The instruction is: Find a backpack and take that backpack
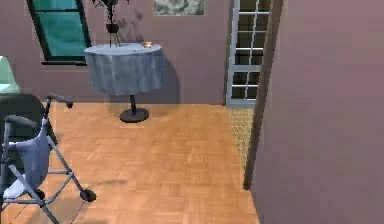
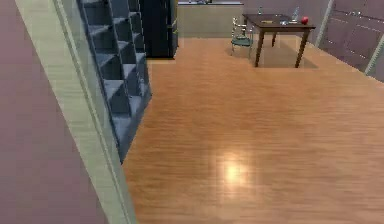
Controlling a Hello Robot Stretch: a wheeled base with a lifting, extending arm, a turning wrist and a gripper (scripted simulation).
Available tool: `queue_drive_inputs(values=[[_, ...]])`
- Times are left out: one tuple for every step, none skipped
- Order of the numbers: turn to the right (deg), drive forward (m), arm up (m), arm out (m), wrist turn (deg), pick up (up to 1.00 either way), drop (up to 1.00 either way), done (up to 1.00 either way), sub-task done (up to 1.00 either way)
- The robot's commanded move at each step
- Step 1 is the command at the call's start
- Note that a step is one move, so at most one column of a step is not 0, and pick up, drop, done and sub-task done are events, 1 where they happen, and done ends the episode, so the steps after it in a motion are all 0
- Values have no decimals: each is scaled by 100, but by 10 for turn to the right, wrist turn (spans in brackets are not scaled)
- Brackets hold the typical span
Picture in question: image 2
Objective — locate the dark brown wooden table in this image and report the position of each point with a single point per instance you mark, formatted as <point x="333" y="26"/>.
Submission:
<point x="276" y="23"/>

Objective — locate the clear glass bottle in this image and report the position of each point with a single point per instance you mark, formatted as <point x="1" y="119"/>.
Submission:
<point x="295" y="15"/>

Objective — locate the red apple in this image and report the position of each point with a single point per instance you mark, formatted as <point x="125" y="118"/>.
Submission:
<point x="304" y="20"/>

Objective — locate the grey blue open shelf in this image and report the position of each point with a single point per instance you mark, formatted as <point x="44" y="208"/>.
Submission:
<point x="116" y="66"/>

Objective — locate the green metal frame chair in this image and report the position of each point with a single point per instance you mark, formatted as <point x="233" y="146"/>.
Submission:
<point x="240" y="38"/>

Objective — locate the black fridge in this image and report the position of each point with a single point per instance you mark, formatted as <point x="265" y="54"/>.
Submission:
<point x="158" y="30"/>

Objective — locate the yellow flat object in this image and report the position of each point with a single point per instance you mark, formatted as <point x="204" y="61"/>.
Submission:
<point x="266" y="22"/>

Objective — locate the small clear glass cup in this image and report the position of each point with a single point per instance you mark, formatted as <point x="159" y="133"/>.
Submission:
<point x="283" y="22"/>

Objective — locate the beige kitchen counter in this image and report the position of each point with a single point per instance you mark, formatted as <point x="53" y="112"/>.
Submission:
<point x="208" y="20"/>

